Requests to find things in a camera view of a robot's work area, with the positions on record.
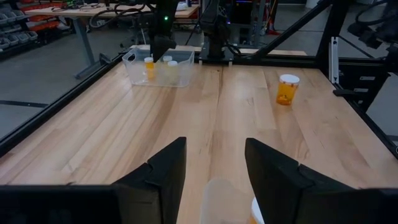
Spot black equipment with cables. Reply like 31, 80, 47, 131
346, 0, 398, 72

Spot clear plastic bin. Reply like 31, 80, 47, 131
121, 46, 195, 88
200, 177, 252, 224

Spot black computer rack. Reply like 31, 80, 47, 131
229, 0, 269, 44

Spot black controller box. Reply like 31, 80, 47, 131
333, 62, 390, 110

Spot wide amber pill bottle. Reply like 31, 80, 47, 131
275, 73, 301, 106

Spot silver aluminium bracket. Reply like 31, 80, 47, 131
329, 36, 340, 84

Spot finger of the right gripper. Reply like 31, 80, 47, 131
150, 37, 177, 62

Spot wooden background desk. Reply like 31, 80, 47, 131
24, 2, 200, 79

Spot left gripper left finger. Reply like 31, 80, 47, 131
113, 136, 188, 224

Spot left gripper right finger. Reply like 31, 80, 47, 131
244, 138, 355, 224

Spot black table frame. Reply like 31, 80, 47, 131
0, 0, 398, 159

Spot slim amber pill bottle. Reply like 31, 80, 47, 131
144, 57, 155, 80
248, 197, 266, 224

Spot red storage bin shelf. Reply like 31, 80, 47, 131
0, 0, 63, 57

